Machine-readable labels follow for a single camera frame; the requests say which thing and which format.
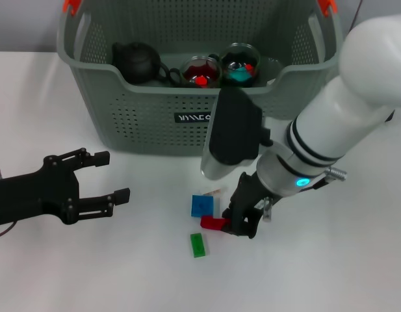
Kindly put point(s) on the blue square toy plate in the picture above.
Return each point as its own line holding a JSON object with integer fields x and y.
{"x": 201, "y": 205}

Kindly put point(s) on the thin dark wall strip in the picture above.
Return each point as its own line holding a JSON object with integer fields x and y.
{"x": 357, "y": 16}

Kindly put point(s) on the green toy brick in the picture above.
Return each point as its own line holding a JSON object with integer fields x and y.
{"x": 199, "y": 245}

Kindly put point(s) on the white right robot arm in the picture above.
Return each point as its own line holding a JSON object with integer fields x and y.
{"x": 349, "y": 97}

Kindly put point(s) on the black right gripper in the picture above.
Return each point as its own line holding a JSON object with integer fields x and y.
{"x": 249, "y": 198}

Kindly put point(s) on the dark red long brick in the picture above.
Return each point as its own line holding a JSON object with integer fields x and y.
{"x": 210, "y": 222}

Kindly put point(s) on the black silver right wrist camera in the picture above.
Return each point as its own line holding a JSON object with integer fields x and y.
{"x": 236, "y": 130}

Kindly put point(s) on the grey perforated storage bin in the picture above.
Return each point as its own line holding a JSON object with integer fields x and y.
{"x": 138, "y": 130}

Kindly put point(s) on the small red toy brick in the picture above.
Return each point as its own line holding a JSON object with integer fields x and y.
{"x": 250, "y": 67}
{"x": 201, "y": 81}

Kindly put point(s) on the dark clay teapot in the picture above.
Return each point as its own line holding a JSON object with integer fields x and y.
{"x": 138, "y": 63}

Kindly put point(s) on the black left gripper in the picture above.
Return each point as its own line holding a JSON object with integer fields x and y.
{"x": 34, "y": 195}

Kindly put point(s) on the silver right wrist stub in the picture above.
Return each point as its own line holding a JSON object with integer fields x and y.
{"x": 267, "y": 209}

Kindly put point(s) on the cyan square toy plate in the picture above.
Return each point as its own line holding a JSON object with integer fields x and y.
{"x": 239, "y": 75}

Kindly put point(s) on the glass teacup black holder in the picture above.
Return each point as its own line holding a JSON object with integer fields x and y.
{"x": 216, "y": 74}
{"x": 216, "y": 56}
{"x": 234, "y": 60}
{"x": 258, "y": 65}

